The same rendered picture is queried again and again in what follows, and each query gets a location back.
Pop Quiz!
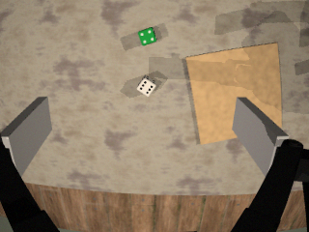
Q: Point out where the white die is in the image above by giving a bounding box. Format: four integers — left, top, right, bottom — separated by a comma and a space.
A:
137, 75, 156, 97

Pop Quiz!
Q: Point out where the tan mat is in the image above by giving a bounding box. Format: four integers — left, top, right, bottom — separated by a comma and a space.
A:
185, 43, 282, 145

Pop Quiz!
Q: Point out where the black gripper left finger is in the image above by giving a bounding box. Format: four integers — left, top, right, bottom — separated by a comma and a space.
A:
0, 97, 60, 232

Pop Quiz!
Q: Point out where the green die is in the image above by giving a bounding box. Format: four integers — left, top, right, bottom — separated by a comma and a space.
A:
138, 27, 156, 46

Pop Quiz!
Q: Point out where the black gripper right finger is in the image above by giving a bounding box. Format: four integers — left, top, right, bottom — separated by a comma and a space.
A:
231, 97, 309, 232

